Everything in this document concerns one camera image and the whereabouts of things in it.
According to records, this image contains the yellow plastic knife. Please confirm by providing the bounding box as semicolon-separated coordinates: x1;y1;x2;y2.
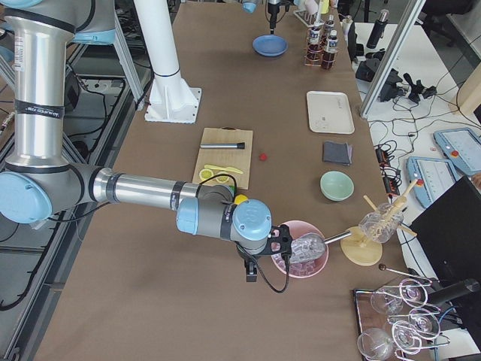
204;164;244;174

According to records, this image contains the black thermos bottle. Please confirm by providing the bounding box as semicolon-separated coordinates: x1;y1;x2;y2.
366;9;389;49

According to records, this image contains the pink cup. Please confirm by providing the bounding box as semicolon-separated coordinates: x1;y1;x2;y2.
304;0;319;16

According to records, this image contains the yellow lemon lower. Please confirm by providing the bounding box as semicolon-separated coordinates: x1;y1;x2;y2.
234;194;249;205

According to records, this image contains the dark bottle lower right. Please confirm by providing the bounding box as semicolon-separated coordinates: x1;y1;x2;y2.
324;14;334;37

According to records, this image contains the pink bowl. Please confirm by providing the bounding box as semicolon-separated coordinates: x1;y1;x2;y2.
284;220;329;278

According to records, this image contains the glass mug on stand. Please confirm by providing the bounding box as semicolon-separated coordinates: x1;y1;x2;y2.
358;203;404;244

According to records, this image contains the blue teach pendant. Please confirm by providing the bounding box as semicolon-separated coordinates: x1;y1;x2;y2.
434;128;481;176
406;156;460;208

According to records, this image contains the copper wire bottle rack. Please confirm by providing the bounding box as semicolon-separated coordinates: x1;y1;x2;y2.
304;23;339;70

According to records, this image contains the wine glass rack tray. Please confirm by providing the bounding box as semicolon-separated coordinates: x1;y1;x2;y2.
353;276;450;360

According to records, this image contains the lemon half upper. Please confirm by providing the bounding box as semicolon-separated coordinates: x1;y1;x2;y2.
214;173;231;184

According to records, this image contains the lemon slice lower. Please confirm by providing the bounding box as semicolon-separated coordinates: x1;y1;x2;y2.
198;168;213;181

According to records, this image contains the blue plate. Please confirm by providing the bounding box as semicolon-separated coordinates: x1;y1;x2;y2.
252;35;289;57

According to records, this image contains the grey folded cloth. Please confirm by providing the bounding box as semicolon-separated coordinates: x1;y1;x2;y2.
322;141;352;165

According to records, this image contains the dark bottle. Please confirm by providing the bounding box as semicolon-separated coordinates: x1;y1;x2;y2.
306;23;323;65
324;14;334;37
321;30;338;70

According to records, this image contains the wooden cutting board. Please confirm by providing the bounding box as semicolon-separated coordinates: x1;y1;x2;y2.
192;128;253;190

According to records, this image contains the dark bottle lower left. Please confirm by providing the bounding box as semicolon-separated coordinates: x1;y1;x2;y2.
321;30;338;70

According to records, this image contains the steel muddler black tip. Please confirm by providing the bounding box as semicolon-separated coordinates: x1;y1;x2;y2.
200;142;246;150

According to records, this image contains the dark bottle upper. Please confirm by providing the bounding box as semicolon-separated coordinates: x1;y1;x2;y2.
306;23;323;65

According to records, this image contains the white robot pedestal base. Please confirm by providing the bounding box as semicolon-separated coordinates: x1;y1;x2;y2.
135;0;202;124

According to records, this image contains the green bowl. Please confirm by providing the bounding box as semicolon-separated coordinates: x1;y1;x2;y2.
319;171;354;202

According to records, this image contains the blue teach pendant near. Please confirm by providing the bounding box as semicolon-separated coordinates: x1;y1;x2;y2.
406;156;460;208

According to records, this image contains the steel ice scoop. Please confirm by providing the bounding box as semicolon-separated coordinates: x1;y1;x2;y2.
290;230;352;263

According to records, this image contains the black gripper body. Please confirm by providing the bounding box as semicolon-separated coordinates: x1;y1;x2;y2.
236;244;263;275
267;0;289;16

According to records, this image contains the aluminium frame post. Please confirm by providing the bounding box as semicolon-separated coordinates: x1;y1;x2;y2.
359;0;425;119

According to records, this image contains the blue teach pendant far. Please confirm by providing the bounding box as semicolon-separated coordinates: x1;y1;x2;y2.
434;128;481;176

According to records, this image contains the wooden mug tree stand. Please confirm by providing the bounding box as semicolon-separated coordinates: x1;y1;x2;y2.
340;179;419;266

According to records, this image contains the cream rabbit tray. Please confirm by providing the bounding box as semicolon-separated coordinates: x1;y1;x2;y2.
307;91;355;135

